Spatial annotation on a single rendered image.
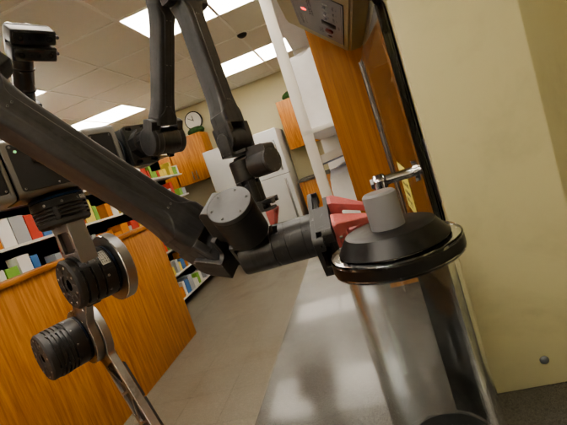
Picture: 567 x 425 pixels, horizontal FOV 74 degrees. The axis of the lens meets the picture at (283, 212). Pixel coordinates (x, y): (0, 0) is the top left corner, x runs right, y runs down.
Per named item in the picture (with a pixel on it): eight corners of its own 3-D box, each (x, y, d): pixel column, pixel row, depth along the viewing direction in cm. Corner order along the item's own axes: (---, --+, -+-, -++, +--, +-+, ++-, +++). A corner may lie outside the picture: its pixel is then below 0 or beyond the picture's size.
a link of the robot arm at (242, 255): (245, 251, 56) (245, 284, 52) (224, 223, 51) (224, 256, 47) (289, 239, 55) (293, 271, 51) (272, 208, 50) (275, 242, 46)
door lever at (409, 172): (429, 228, 48) (422, 215, 50) (417, 167, 42) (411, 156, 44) (386, 239, 49) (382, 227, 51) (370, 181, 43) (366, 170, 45)
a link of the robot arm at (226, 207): (224, 226, 59) (201, 273, 55) (187, 175, 51) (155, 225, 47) (293, 231, 54) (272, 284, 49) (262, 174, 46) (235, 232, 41)
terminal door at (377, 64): (425, 265, 72) (364, 57, 67) (480, 351, 42) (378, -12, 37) (421, 266, 72) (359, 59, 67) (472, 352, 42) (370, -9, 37)
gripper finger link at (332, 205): (380, 178, 48) (310, 199, 50) (394, 212, 43) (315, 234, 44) (390, 217, 52) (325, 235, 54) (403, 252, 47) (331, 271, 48)
